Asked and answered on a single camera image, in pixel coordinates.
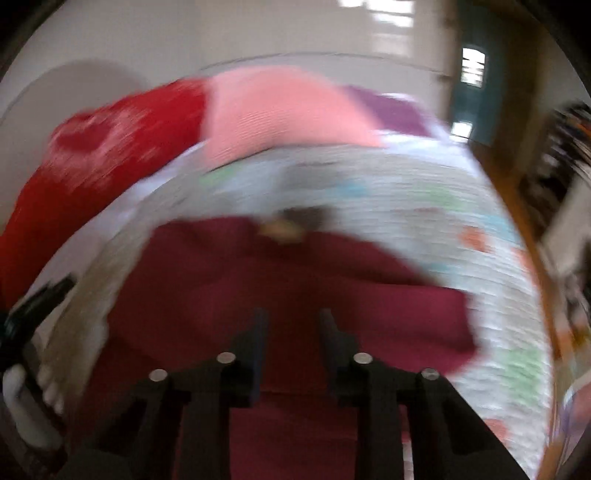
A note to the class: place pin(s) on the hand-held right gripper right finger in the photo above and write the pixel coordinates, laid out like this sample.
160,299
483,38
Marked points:
327,344

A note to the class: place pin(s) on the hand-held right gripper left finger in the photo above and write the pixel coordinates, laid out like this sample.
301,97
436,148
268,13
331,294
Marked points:
260,344

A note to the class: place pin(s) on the maroon garment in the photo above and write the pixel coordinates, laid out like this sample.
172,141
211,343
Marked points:
231,286

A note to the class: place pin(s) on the person's left hand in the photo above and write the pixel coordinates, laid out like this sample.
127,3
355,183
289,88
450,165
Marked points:
27,406

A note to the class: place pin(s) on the small brown dark item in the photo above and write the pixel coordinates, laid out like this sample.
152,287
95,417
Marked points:
295,224

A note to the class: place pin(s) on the white printed bed sheet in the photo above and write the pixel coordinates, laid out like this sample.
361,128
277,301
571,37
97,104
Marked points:
415,207

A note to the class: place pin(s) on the red blanket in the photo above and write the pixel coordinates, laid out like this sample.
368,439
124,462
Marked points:
92,161

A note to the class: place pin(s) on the pink pillow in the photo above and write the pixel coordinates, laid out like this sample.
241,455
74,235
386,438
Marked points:
277,110

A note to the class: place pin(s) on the purple pillow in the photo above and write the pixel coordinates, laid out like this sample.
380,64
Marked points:
397,110

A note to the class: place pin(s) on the teal door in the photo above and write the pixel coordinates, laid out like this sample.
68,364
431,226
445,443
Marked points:
473,106

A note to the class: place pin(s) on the cluttered shelf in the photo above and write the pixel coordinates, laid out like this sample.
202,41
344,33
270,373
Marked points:
561,184

